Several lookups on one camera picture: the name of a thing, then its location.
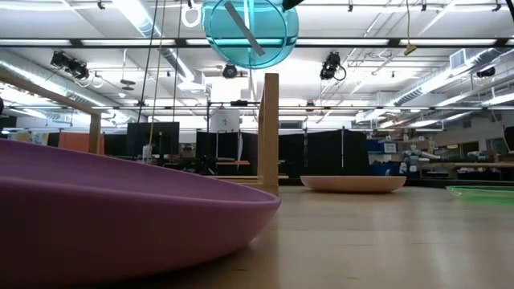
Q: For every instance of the translucent teal plate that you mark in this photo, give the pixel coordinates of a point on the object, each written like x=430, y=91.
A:
x=249, y=28

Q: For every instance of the peach pink plate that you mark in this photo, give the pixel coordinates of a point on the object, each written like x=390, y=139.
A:
x=353, y=184

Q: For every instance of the translucent green plate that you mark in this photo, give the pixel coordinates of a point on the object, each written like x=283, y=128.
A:
x=482, y=194

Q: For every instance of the purple plate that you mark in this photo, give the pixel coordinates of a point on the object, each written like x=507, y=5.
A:
x=100, y=208

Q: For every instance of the wooden shelf rack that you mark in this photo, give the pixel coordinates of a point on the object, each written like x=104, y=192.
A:
x=268, y=132

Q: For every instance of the yellow hanging hook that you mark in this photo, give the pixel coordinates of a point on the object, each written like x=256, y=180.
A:
x=409, y=50

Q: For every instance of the black partition curtain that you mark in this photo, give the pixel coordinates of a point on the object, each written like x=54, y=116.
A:
x=321, y=152

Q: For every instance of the orange partition panel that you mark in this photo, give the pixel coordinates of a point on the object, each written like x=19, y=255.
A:
x=78, y=142

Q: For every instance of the black ceiling camera rig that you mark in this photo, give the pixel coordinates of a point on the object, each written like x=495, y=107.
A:
x=229, y=71
x=331, y=66
x=70, y=66

